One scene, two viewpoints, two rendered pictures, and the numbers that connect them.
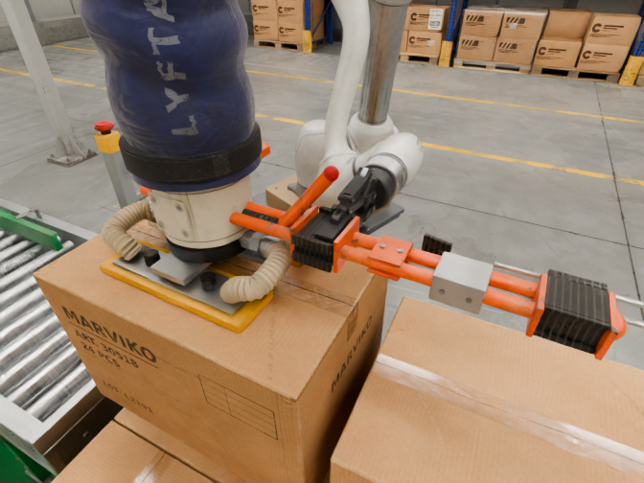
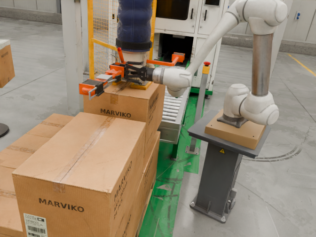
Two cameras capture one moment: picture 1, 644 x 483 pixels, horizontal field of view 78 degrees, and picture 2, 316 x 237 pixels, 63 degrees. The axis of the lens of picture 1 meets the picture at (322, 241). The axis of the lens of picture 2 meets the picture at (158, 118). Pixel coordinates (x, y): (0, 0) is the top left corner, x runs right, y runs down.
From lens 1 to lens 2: 149 cm
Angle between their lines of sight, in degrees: 61
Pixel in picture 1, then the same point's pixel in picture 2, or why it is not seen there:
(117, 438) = not seen: hidden behind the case
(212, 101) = (123, 28)
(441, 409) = (96, 125)
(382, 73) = (254, 67)
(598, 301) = (90, 83)
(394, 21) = (256, 42)
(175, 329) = not seen: hidden behind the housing
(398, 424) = (90, 119)
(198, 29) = (123, 12)
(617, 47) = not seen: outside the picture
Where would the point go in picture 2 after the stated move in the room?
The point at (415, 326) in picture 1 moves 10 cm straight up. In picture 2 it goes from (130, 123) to (131, 107)
